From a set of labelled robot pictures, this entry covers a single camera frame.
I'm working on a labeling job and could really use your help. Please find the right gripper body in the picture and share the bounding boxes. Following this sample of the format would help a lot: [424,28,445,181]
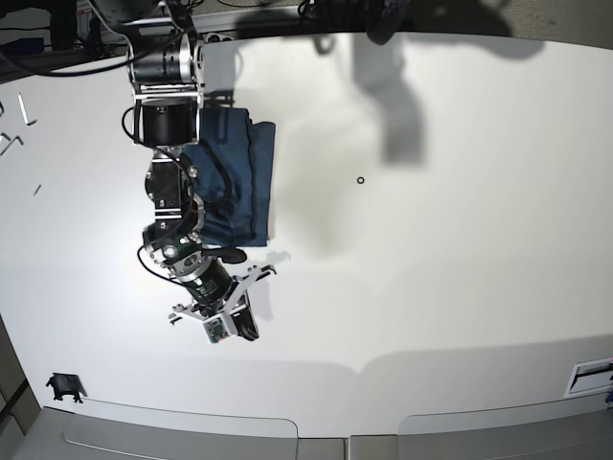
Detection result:
[184,261,234,314]

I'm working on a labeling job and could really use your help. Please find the blue T-shirt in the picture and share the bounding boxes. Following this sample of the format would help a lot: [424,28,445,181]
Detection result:
[185,106,276,247]

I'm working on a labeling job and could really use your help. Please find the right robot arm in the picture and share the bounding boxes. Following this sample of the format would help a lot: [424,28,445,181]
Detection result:
[91,1,267,344]

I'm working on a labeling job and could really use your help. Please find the black plastic clip part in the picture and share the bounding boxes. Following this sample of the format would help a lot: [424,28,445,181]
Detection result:
[46,373,86,403]

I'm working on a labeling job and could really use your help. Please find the long silver hex key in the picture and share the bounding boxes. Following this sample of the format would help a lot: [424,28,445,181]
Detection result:
[17,93,36,127]

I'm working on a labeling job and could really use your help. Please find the silver hex key pair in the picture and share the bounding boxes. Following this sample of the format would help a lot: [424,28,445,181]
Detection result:
[0,132,24,156]

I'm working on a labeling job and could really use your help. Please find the blue box in background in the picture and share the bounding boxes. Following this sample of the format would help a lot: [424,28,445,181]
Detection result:
[1,37,45,56]

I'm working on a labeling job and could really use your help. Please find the right grey chair back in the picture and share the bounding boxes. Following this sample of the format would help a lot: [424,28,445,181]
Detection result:
[349,398,613,460]

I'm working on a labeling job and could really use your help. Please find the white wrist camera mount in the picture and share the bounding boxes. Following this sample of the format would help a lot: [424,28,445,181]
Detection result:
[168,264,277,344]

